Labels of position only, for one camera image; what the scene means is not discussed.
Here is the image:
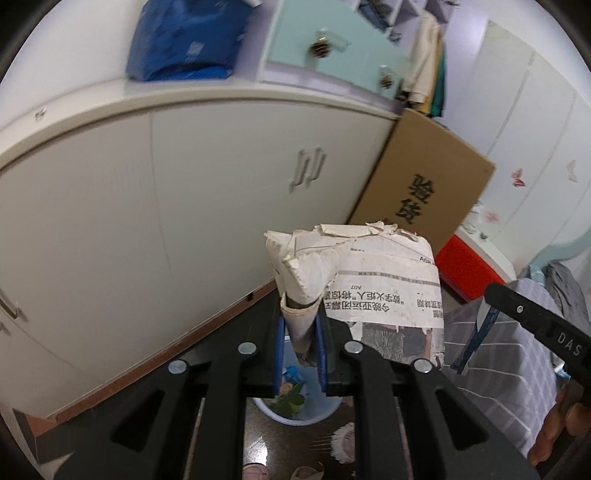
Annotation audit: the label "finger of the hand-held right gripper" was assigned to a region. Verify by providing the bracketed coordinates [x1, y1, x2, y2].
[484, 282, 591, 380]

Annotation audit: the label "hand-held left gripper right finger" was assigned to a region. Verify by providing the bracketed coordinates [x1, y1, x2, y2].
[315, 309, 542, 480]

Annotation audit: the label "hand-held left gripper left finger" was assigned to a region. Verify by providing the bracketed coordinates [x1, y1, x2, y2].
[54, 295, 286, 480]

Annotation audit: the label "light blue plastic bin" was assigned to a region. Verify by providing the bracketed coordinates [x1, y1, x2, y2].
[252, 336, 345, 426]

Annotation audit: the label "newspaper print wrapping paper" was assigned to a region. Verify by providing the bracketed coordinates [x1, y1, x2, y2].
[263, 221, 447, 371]

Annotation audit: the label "person's right hand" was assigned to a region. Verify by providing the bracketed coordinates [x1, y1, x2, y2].
[529, 382, 591, 468]

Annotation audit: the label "grey duvet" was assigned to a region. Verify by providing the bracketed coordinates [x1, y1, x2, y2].
[545, 261, 591, 326]

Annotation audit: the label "purple checked tablecloth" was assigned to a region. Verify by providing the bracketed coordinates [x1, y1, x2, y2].
[442, 277, 572, 459]

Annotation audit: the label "red box with white top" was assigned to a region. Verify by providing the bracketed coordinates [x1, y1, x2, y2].
[436, 222, 518, 304]

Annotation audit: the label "large cardboard box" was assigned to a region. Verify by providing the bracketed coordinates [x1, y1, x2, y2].
[346, 108, 496, 260]

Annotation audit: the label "cream low cabinet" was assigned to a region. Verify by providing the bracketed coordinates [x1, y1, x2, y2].
[0, 76, 400, 426]

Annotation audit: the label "white wardrobe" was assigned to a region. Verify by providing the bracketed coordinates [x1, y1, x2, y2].
[436, 20, 591, 259]

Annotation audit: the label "green hanging garment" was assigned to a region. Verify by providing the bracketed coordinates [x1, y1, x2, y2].
[430, 46, 448, 117]

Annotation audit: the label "purple stair shelf cabinet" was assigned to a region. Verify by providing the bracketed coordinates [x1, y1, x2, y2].
[256, 0, 455, 112]

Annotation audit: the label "beige hanging jacket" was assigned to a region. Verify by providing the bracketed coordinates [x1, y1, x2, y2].
[401, 13, 445, 105]

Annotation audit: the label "narrow mint drawer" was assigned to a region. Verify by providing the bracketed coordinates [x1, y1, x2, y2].
[355, 18, 412, 101]

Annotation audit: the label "blue plastic package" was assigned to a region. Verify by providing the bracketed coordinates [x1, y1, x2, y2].
[126, 0, 253, 83]

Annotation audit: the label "wide mint drawer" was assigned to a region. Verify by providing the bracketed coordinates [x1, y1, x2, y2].
[265, 0, 370, 90]

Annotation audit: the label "folded dark clothes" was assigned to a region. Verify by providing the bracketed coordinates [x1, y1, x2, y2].
[359, 0, 394, 19]

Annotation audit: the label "cabinet door handle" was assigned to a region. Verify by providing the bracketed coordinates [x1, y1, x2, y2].
[289, 148, 310, 190]
[308, 147, 328, 184]

